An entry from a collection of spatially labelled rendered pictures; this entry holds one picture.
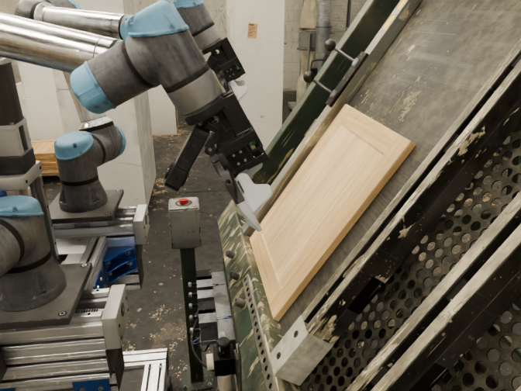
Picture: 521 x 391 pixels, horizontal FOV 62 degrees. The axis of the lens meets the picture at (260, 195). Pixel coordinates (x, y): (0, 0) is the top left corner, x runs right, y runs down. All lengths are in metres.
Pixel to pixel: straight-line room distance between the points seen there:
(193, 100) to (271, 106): 4.42
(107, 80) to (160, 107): 5.56
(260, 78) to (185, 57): 4.36
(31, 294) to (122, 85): 0.57
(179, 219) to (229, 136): 1.06
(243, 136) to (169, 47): 0.16
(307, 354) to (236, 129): 0.52
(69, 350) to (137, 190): 2.68
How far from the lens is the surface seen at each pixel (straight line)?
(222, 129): 0.68
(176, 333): 2.54
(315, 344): 0.96
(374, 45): 1.49
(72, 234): 1.56
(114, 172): 3.70
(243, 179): 0.67
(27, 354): 1.18
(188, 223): 1.72
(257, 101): 5.02
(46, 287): 1.09
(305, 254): 1.17
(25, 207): 1.01
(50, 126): 5.53
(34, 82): 5.50
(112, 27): 1.29
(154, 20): 0.63
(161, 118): 6.26
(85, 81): 0.69
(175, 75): 0.64
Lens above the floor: 1.64
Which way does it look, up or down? 23 degrees down
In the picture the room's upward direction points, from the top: straight up
